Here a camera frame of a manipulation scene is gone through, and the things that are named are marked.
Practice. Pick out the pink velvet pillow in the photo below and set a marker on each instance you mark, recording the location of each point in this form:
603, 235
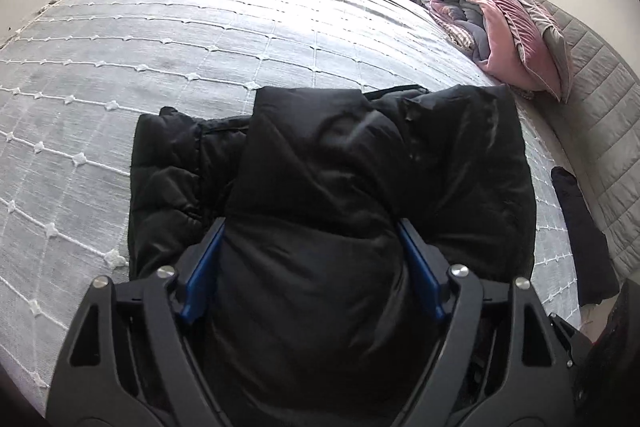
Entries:
510, 37

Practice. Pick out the black puffer jacket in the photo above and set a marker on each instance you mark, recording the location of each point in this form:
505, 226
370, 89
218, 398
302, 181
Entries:
325, 187

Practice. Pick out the grey velvet pillow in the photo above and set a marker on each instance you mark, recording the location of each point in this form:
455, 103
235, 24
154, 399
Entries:
545, 32

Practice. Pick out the folded pink quilt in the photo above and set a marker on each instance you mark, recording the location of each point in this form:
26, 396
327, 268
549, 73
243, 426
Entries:
460, 17

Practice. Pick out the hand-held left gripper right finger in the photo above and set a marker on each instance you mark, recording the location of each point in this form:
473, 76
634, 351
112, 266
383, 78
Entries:
425, 277

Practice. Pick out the grey padded headboard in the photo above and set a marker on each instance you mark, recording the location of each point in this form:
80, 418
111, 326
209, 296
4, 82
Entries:
595, 107

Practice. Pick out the black cloth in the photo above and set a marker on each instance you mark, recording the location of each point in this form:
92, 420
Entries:
582, 237

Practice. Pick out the bed with grey grid bedspread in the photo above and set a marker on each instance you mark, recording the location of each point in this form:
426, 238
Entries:
175, 37

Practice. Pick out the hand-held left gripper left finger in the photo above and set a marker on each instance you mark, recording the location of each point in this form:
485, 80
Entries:
202, 277

